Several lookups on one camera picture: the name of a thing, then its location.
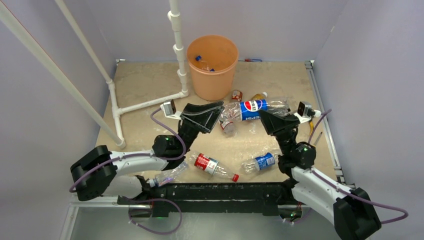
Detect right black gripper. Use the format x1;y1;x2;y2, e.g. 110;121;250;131
254;102;301;157

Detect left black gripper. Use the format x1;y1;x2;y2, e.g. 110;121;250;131
176;101;224;156

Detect large Pepsi bottle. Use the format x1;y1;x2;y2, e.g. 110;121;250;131
220;97;291;122

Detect blue label water bottle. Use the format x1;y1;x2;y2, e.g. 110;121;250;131
195;55;215;72

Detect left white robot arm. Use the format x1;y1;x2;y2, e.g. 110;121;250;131
69;100;224;201

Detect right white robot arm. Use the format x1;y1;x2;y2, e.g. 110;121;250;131
259;109;382;240

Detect orange plastic bin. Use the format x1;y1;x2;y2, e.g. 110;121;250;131
186;35;239;101

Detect yellow tea bottle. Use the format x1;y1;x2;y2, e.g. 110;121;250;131
250;92;268;101

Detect small red label bottle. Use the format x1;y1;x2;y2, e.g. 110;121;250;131
219;120;237;137

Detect small red cap bottle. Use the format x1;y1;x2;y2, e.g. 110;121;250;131
230;89;243;103

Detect small blue label bottle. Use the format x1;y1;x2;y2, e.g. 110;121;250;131
241;150;281;174

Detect red label cola bottle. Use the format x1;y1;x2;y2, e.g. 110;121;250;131
192;153;240;183

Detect crushed clear bottle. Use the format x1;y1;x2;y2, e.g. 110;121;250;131
146;161;189;188

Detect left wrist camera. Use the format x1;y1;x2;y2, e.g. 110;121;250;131
160;99;181;120

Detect yellow handled pliers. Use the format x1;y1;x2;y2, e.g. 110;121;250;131
308;120;315;136

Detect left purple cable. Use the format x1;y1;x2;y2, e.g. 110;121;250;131
68;108;187;194

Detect metal side rail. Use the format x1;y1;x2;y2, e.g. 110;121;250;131
304;60;346;185

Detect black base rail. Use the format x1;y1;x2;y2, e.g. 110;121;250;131
117;180;298;217

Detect white PVC pipe frame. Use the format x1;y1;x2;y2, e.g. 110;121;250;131
0;0;189;149

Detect purple cable loop front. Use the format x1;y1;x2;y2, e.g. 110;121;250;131
128;198;184;236

